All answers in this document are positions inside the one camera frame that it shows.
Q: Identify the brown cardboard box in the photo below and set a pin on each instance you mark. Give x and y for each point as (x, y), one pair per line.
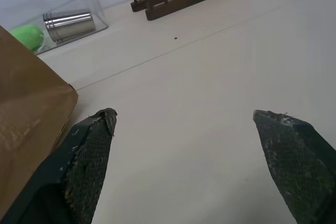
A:
(26, 108)

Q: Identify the stacked steel cups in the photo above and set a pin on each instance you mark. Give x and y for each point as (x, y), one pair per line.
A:
(69, 26)

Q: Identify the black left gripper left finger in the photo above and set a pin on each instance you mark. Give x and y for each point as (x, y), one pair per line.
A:
(78, 166)

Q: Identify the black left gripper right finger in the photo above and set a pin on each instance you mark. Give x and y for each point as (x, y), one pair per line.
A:
(294, 161)

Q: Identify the green fluffy ball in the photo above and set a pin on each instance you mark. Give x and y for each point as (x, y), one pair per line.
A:
(28, 35)

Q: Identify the clear plastic box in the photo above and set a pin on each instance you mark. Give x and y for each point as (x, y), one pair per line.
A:
(65, 6)

